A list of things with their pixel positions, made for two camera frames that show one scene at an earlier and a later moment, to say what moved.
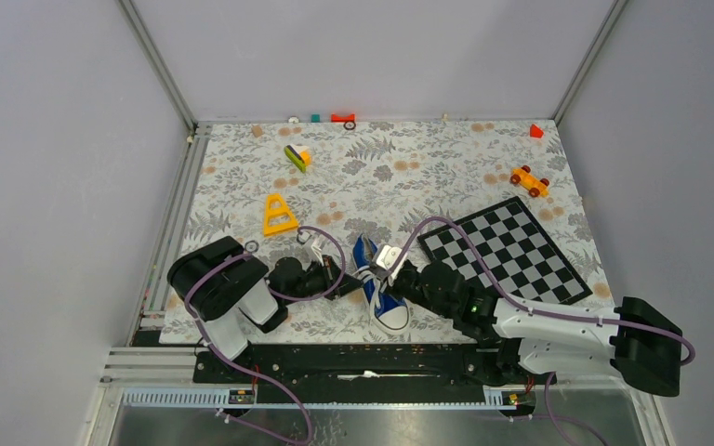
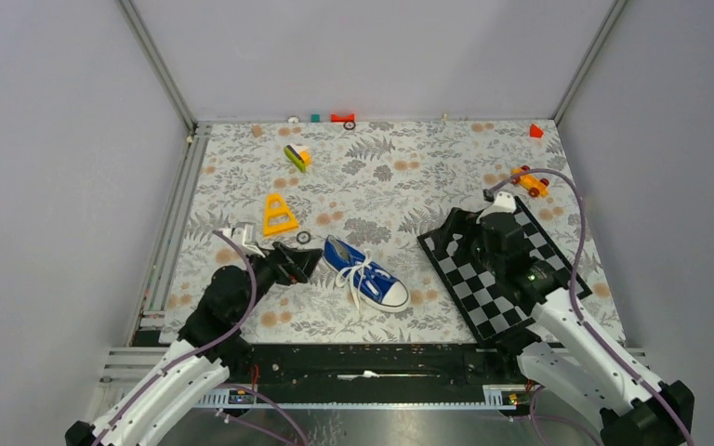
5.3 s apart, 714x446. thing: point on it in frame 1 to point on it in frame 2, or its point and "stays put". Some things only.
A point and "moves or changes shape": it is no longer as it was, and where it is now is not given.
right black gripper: [395, 282] to [458, 221]
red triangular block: [535, 132] stays put
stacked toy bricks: [299, 155] stays put
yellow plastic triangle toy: [284, 209] stays put
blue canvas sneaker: [390, 314] moves or changes shape
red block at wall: [342, 118] stays put
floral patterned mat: [361, 192] stays put
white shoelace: [367, 274] to [357, 273]
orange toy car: [530, 182] stays put
